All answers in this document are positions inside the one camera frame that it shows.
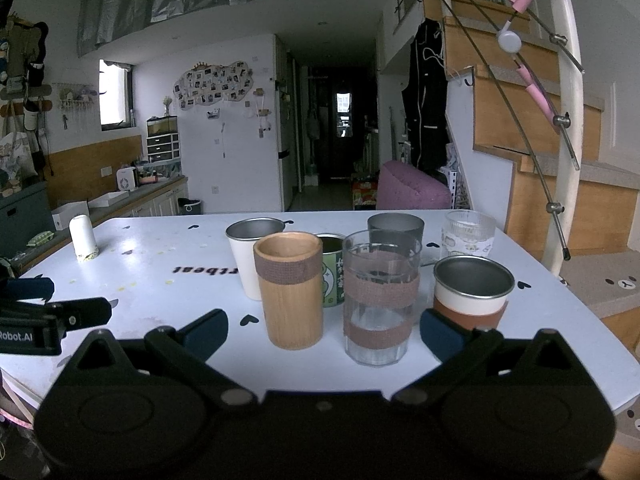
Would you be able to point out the black hanging coat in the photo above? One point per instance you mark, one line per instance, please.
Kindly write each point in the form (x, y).
(425, 105)

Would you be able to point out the grey metal cup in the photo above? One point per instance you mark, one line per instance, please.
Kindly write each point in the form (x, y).
(395, 232)

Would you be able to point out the white round disc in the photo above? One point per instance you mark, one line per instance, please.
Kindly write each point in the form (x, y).
(509, 41)

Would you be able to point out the dark blue cabinet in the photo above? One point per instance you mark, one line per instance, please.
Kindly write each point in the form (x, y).
(25, 220)

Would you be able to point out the pink beanbag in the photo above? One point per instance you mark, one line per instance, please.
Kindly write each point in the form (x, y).
(412, 187)

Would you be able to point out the black waste bin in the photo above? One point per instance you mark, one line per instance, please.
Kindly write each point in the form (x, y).
(191, 206)

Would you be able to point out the red and green box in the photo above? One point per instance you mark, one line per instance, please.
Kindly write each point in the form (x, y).
(364, 194)

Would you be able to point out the window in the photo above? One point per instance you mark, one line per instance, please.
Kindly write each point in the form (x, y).
(114, 92)

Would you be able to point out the ribbed clear glass cup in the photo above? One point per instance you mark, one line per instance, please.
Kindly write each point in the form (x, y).
(467, 240)

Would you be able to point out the white metal cup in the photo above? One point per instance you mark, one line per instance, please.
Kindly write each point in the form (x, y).
(242, 265)

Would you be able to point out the white stair railing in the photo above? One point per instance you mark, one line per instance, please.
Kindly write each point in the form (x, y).
(567, 125)

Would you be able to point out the white box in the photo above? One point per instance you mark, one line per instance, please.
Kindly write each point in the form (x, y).
(70, 215)

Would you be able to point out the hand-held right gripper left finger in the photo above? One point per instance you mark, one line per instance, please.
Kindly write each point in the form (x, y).
(207, 332)

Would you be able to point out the clear glass with brown bands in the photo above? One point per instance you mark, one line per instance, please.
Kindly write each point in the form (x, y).
(377, 310)

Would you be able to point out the green printed cup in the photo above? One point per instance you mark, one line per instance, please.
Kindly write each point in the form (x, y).
(334, 280)

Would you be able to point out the metal cup with brown sleeve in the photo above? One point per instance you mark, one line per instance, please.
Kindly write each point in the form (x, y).
(472, 292)

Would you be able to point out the cloud-shaped photo board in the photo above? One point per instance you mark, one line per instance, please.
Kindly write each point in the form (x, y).
(215, 85)

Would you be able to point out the white flat tray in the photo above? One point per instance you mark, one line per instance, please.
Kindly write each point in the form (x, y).
(110, 198)

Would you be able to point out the printed tote bag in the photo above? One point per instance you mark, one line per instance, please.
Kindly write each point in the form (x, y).
(15, 155)

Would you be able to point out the bear print stair mat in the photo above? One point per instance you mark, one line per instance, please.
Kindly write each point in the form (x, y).
(607, 280)

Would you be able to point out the wooden cup with brown band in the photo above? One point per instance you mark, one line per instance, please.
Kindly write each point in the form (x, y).
(292, 305)

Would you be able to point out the small white cup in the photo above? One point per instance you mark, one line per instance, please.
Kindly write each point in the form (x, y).
(83, 237)

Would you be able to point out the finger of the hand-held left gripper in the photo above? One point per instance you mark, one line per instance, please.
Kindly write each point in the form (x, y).
(30, 289)
(87, 311)

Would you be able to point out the small green object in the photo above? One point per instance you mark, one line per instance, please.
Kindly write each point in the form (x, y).
(41, 238)

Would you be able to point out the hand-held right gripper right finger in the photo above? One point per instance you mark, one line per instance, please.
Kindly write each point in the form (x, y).
(440, 335)

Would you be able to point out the small drawer unit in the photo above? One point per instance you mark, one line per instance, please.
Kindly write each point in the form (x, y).
(162, 140)

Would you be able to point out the small white appliance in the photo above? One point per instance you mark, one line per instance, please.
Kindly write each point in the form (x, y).
(126, 180)

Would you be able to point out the wooden staircase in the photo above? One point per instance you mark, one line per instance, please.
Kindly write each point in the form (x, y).
(530, 125)

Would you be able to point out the white counter cabinet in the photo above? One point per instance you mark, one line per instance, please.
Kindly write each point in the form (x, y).
(150, 200)

